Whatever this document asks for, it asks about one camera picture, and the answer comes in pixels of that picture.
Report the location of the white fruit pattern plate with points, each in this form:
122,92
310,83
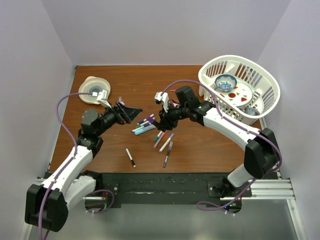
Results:
240,96

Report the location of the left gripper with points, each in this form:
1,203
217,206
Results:
131,112

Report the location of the black capped white marker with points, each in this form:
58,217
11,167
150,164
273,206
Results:
131,158

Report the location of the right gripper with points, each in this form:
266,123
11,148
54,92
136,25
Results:
164,115

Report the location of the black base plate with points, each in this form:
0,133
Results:
164,188

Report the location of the dark blue white marker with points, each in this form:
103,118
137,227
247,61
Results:
140,128

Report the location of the pink clear pen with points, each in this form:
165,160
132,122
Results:
157,142

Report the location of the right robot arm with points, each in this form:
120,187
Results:
260,146

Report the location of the cream swirl plate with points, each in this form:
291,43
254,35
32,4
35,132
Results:
92,85

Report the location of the green capped white marker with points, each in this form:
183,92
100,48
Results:
142,123

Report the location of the blue white bowl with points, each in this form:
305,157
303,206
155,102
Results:
226,82

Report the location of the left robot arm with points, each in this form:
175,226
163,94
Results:
48,204

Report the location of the aluminium rail frame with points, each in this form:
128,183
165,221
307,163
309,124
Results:
270,187

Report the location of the blue capped white marker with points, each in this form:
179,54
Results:
144,120

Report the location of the teal capped white marker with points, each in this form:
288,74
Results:
158,135

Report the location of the purple black highlighter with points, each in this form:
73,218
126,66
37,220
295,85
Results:
152,121

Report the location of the grey patterned cup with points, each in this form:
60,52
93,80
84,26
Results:
252,111

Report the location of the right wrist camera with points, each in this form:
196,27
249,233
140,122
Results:
162,98

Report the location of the lilac capped white marker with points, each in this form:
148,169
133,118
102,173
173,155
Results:
166,142

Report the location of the dark purple pen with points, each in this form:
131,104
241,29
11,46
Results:
168,154

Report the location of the light blue highlighter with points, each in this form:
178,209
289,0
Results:
144,129

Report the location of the white laundry basket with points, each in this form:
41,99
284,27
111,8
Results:
265,87

